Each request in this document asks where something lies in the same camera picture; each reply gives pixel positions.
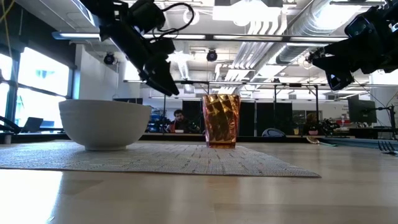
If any overhead frame bar with lights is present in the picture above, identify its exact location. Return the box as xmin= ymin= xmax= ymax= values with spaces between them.
xmin=51 ymin=30 xmax=398 ymax=44

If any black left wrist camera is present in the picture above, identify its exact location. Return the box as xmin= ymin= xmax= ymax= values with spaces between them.
xmin=129 ymin=0 xmax=166 ymax=34

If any white ceramic bowl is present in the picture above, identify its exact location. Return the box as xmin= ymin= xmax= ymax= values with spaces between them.
xmin=58 ymin=99 xmax=152 ymax=152

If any black metal rack frame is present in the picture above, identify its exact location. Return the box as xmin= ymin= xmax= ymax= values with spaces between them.
xmin=123 ymin=79 xmax=398 ymax=138

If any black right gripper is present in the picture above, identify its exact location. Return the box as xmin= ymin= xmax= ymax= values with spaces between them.
xmin=312 ymin=0 xmax=398 ymax=91

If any black computer monitor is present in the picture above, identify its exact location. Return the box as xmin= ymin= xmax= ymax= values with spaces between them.
xmin=347 ymin=98 xmax=377 ymax=124

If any silver ventilation duct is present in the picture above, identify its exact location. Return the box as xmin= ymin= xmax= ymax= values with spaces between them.
xmin=275 ymin=0 xmax=374 ymax=65

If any amber faceted plastic cup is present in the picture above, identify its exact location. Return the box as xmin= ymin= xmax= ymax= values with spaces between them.
xmin=201 ymin=94 xmax=242 ymax=149

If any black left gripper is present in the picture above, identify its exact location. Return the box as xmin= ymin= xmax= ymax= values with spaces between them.
xmin=123 ymin=32 xmax=180 ymax=96

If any black camera on cable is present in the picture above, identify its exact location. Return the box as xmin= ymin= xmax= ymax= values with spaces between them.
xmin=306 ymin=48 xmax=324 ymax=65

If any dark laptop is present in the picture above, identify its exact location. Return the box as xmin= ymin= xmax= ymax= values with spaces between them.
xmin=21 ymin=116 xmax=44 ymax=134

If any white coiled cable ring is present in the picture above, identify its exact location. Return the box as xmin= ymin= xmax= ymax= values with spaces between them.
xmin=182 ymin=8 xmax=200 ymax=26

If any grey woven placemat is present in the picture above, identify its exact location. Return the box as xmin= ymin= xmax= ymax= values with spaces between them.
xmin=0 ymin=141 xmax=322 ymax=179

